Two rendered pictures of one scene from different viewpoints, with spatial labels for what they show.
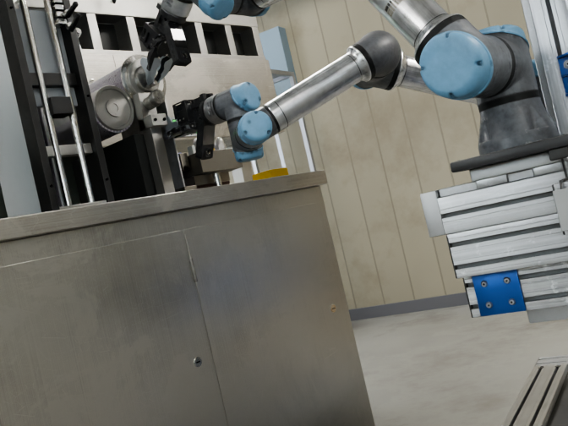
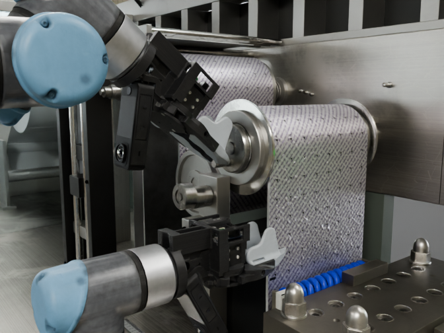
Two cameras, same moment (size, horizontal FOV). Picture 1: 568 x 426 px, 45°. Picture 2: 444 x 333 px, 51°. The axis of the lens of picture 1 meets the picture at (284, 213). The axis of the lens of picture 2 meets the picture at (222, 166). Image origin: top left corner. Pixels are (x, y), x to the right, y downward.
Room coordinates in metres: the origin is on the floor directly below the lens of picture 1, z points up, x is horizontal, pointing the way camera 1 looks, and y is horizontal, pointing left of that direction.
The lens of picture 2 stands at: (1.98, -0.42, 1.33)
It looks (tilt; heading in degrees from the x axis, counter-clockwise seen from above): 9 degrees down; 99
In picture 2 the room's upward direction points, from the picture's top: straight up
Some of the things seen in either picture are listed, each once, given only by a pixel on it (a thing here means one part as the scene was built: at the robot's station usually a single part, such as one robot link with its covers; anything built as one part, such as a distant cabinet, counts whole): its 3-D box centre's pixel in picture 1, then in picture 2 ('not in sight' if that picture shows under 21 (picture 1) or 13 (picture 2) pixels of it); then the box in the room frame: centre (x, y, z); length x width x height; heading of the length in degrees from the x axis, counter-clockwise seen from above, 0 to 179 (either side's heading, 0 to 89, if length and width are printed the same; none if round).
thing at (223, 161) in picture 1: (179, 174); (394, 312); (2.13, 0.29, 1.00); 0.40 x 0.16 x 0.06; 47
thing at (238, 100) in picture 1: (237, 101); (88, 295); (1.75, 0.05, 1.11); 0.11 x 0.08 x 0.09; 47
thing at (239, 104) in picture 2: (144, 80); (240, 147); (1.89, 0.30, 1.25); 0.15 x 0.01 x 0.15; 137
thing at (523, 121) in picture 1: (513, 122); not in sight; (1.34, -0.48, 0.87); 0.15 x 0.15 x 0.10
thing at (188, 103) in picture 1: (197, 114); (202, 256); (1.86, 0.17, 1.12); 0.12 x 0.08 x 0.09; 47
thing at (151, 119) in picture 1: (159, 147); (205, 269); (1.84, 0.29, 1.05); 0.06 x 0.05 x 0.31; 47
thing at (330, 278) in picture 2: not in sight; (327, 283); (2.04, 0.33, 1.03); 0.21 x 0.04 x 0.03; 47
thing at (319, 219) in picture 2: (147, 138); (319, 228); (2.02, 0.34, 1.11); 0.23 x 0.01 x 0.18; 47
